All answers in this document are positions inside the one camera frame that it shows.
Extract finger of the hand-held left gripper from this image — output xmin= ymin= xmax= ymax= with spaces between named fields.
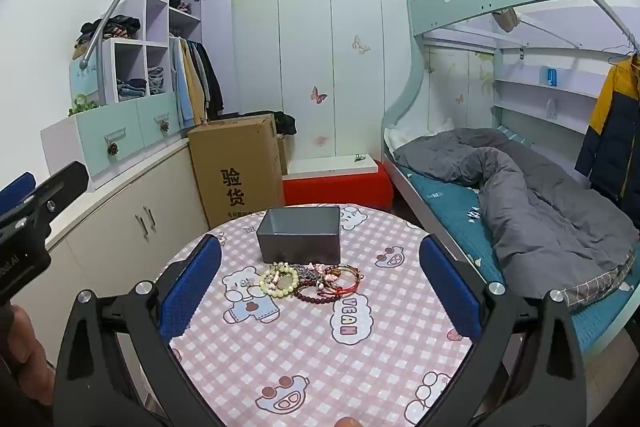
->
xmin=0 ymin=161 xmax=90 ymax=250
xmin=0 ymin=172 xmax=37 ymax=208

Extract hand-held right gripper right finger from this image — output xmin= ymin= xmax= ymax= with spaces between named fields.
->
xmin=419 ymin=234 xmax=592 ymax=427

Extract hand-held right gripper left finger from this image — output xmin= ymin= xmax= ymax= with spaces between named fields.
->
xmin=52 ymin=234 xmax=223 ymax=427

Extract yellow-green bead bracelet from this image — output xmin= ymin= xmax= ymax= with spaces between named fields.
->
xmin=257 ymin=261 xmax=301 ymax=299

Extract silver chain jade pendant necklace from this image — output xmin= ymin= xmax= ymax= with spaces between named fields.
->
xmin=275 ymin=263 xmax=323 ymax=290

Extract grey metal box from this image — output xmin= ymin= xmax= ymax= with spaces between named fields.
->
xmin=256 ymin=207 xmax=342 ymax=267

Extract dark red bead bracelet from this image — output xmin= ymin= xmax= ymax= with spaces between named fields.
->
xmin=292 ymin=279 xmax=342 ymax=306

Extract person's left hand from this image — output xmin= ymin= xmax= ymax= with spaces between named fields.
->
xmin=10 ymin=304 xmax=55 ymax=408

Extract beige low cabinet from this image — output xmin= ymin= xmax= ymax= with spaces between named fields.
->
xmin=45 ymin=137 xmax=211 ymax=358

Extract teal bed sheet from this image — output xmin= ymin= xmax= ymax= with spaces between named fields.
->
xmin=405 ymin=127 xmax=640 ymax=358

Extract green ornament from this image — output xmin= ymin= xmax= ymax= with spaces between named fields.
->
xmin=69 ymin=93 xmax=99 ymax=116

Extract teal drawer cabinet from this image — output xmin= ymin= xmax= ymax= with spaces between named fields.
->
xmin=41 ymin=94 xmax=181 ymax=192

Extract grey duvet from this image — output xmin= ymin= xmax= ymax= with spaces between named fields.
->
xmin=392 ymin=128 xmax=640 ymax=308

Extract folded dark clothes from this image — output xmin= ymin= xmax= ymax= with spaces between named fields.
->
xmin=117 ymin=78 xmax=148 ymax=100

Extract brown cardboard box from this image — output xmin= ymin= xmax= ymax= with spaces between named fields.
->
xmin=187 ymin=114 xmax=286 ymax=230

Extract pink checked cartoon tablecloth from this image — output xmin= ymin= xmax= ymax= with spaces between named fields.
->
xmin=169 ymin=206 xmax=493 ymax=427

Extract folded grey clothes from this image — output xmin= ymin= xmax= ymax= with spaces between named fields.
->
xmin=147 ymin=66 xmax=167 ymax=95

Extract red storage box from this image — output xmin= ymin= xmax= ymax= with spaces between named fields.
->
xmin=281 ymin=164 xmax=395 ymax=212

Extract light blue hanging shirt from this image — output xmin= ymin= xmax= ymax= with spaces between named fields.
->
xmin=170 ymin=38 xmax=193 ymax=128

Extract white pillow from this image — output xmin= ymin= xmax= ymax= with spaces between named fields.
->
xmin=387 ymin=126 xmax=453 ymax=154

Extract pile of dark clothes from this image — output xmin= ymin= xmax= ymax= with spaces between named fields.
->
xmin=75 ymin=14 xmax=142 ymax=54

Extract tan hanging jacket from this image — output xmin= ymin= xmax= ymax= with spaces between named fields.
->
xmin=181 ymin=39 xmax=208 ymax=126

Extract white board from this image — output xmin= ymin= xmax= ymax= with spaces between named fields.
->
xmin=287 ymin=154 xmax=378 ymax=180

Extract black hanging jacket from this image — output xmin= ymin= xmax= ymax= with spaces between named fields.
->
xmin=197 ymin=42 xmax=225 ymax=120

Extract black cloth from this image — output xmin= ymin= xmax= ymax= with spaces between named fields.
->
xmin=255 ymin=109 xmax=299 ymax=138

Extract lilac cubby stair shelf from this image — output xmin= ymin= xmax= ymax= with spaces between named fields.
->
xmin=69 ymin=0 xmax=233 ymax=108

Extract yellow and navy jacket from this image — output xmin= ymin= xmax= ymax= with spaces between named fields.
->
xmin=574 ymin=54 xmax=640 ymax=210

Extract white butterfly wardrobe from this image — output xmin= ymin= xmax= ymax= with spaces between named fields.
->
xmin=231 ymin=0 xmax=431 ymax=168

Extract grey bundle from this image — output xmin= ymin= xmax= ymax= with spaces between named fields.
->
xmin=492 ymin=7 xmax=521 ymax=32

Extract teal bunk bed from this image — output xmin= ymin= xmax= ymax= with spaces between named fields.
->
xmin=382 ymin=0 xmax=640 ymax=368

